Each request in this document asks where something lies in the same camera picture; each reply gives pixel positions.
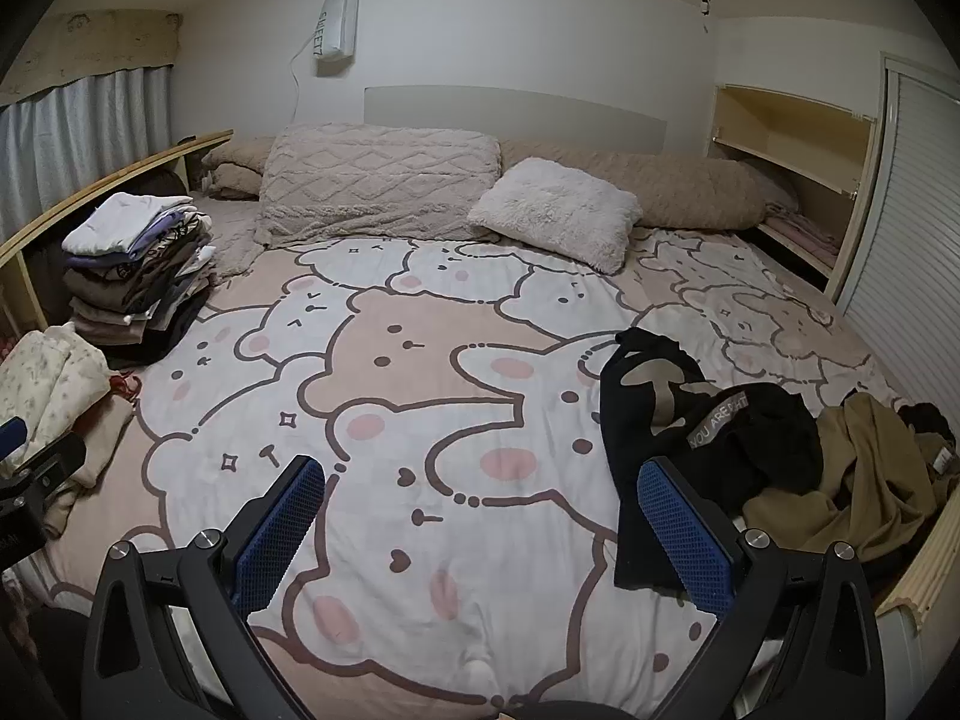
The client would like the white wall-mounted device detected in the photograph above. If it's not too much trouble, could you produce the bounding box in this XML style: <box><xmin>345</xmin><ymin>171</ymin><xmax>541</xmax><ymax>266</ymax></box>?
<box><xmin>311</xmin><ymin>0</ymin><xmax>359</xmax><ymax>77</ymax></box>

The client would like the grey white curtain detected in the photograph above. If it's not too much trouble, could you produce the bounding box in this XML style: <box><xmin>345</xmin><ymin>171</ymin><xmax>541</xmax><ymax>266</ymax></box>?
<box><xmin>0</xmin><ymin>66</ymin><xmax>178</xmax><ymax>241</ymax></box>

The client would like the stack of folded clothes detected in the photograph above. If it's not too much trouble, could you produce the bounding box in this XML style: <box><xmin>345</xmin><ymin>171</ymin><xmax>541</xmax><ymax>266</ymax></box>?
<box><xmin>61</xmin><ymin>193</ymin><xmax>218</xmax><ymax>370</ymax></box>

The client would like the plain beige garment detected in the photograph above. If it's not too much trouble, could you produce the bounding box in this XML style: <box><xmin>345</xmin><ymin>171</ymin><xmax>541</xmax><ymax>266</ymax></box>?
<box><xmin>41</xmin><ymin>394</ymin><xmax>136</xmax><ymax>539</ymax></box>

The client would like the wooden slatted board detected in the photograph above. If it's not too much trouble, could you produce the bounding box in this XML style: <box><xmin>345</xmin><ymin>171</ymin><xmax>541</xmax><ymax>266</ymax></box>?
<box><xmin>874</xmin><ymin>487</ymin><xmax>960</xmax><ymax>625</ymax></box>

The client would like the white louvered door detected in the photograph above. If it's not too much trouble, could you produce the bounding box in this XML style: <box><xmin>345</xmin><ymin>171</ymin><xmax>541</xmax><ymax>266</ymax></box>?
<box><xmin>835</xmin><ymin>52</ymin><xmax>960</xmax><ymax>395</ymax></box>

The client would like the olive brown garment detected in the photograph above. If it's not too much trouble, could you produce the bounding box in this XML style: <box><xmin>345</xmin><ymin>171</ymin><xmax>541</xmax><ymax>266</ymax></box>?
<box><xmin>739</xmin><ymin>392</ymin><xmax>957</xmax><ymax>565</ymax></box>

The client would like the dark crumpled garment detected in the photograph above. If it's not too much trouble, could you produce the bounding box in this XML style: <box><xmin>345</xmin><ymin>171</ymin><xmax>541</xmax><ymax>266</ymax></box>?
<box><xmin>896</xmin><ymin>403</ymin><xmax>959</xmax><ymax>458</ymax></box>

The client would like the cream floral garment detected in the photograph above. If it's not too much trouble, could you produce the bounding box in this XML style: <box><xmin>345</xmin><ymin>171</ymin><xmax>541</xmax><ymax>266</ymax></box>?
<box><xmin>0</xmin><ymin>322</ymin><xmax>113</xmax><ymax>460</ymax></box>

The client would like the long beige bolster pillow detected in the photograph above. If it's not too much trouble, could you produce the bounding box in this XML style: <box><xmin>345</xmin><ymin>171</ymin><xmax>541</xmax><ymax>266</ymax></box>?
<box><xmin>499</xmin><ymin>139</ymin><xmax>771</xmax><ymax>231</ymax></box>

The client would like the folded pink bedding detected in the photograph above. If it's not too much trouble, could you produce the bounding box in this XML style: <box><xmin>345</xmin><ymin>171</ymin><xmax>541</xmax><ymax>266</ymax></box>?
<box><xmin>757</xmin><ymin>206</ymin><xmax>842</xmax><ymax>265</ymax></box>

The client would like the bear print blanket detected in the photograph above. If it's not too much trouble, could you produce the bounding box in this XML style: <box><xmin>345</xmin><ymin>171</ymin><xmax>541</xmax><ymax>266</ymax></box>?
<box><xmin>45</xmin><ymin>229</ymin><xmax>925</xmax><ymax>720</ymax></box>

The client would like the fluffy white pillow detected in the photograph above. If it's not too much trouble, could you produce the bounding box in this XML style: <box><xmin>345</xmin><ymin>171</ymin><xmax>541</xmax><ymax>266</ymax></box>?
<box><xmin>467</xmin><ymin>157</ymin><xmax>643</xmax><ymax>275</ymax></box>

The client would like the wooden bedside shelf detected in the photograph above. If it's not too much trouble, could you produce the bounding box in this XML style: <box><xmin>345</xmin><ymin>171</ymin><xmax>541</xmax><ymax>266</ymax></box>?
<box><xmin>0</xmin><ymin>130</ymin><xmax>235</xmax><ymax>335</ymax></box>

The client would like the large quilted beige pillow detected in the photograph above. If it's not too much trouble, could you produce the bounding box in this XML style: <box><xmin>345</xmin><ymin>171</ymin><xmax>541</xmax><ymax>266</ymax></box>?
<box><xmin>255</xmin><ymin>122</ymin><xmax>503</xmax><ymax>250</ymax></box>

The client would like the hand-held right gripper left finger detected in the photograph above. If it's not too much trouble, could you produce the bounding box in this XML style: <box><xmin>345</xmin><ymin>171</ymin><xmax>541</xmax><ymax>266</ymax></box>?
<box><xmin>79</xmin><ymin>454</ymin><xmax>327</xmax><ymax>720</ymax></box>

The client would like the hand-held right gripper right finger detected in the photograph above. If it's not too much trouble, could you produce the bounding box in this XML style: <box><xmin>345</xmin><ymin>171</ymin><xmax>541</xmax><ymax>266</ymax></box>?
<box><xmin>636</xmin><ymin>456</ymin><xmax>887</xmax><ymax>720</ymax></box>

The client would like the beige curtain valance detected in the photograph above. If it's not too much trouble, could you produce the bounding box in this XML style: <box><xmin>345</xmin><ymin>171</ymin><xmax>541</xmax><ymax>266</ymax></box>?
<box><xmin>0</xmin><ymin>11</ymin><xmax>183</xmax><ymax>104</ymax></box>

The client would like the small beige pillow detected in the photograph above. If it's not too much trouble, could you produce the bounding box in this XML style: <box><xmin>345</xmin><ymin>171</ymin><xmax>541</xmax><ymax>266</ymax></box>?
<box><xmin>201</xmin><ymin>136</ymin><xmax>277</xmax><ymax>202</ymax></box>

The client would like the cream bedside shelf unit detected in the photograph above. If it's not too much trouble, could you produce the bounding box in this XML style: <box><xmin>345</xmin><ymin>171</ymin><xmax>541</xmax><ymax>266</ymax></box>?
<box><xmin>709</xmin><ymin>82</ymin><xmax>880</xmax><ymax>299</ymax></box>

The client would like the black garment with beige print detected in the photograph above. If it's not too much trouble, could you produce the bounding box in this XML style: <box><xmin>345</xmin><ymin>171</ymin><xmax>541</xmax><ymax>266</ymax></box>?
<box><xmin>598</xmin><ymin>326</ymin><xmax>826</xmax><ymax>590</ymax></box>

